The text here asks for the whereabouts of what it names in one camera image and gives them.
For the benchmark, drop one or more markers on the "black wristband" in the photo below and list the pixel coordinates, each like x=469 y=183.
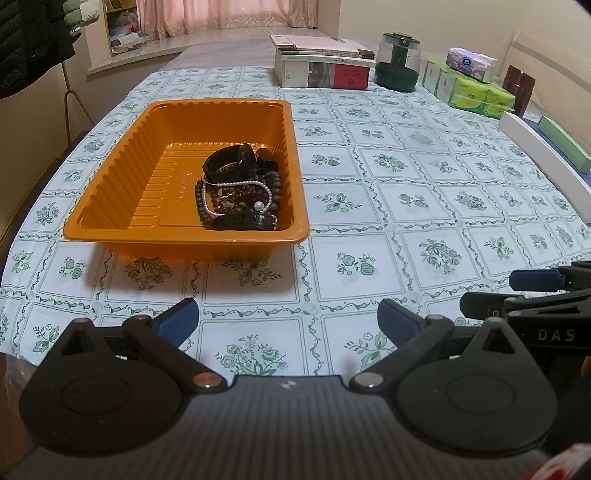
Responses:
x=231 y=159

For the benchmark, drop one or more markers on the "black puffer jacket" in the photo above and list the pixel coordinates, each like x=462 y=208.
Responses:
x=27 y=46

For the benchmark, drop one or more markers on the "purple tissue pack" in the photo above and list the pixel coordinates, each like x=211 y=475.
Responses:
x=466 y=62

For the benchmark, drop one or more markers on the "thick white red book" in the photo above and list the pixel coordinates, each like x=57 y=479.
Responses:
x=351 y=76

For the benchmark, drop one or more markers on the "pink curtain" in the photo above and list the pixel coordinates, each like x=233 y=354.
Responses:
x=231 y=16

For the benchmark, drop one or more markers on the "gold metal coat stand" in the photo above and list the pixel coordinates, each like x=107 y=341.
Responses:
x=65 y=78

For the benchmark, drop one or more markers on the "blue flat box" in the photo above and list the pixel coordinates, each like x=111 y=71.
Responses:
x=586 y=177

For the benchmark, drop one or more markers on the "brown canister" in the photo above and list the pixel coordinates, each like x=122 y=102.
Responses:
x=519 y=87

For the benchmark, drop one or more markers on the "red white patterned cloth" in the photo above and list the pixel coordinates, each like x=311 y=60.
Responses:
x=568 y=466

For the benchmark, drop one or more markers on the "filled plastic bag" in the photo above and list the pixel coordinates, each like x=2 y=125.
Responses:
x=127 y=39

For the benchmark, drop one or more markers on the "grey white puffer jacket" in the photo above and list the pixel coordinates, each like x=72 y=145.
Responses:
x=81 y=9

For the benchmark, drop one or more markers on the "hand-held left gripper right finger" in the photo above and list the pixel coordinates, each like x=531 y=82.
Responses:
x=397 y=323

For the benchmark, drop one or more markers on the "orange plastic tray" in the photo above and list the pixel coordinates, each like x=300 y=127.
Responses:
x=138 y=184

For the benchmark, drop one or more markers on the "dark green glass jar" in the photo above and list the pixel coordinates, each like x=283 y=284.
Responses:
x=397 y=60

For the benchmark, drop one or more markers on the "long green box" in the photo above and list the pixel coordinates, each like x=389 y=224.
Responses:
x=565 y=141

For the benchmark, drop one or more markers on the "wooden bookshelf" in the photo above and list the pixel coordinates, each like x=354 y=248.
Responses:
x=111 y=18

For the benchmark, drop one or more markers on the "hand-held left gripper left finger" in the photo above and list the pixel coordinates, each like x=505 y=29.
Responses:
x=178 y=321

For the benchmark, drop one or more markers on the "white green tissue pack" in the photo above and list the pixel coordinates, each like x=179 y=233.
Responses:
x=430 y=76
x=445 y=85

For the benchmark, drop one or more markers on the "long white box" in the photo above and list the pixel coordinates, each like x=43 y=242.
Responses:
x=545 y=147

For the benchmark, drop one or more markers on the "white cover book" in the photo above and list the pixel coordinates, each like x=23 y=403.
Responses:
x=314 y=44

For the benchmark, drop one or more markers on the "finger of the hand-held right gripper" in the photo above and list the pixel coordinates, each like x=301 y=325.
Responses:
x=485 y=304
x=535 y=280

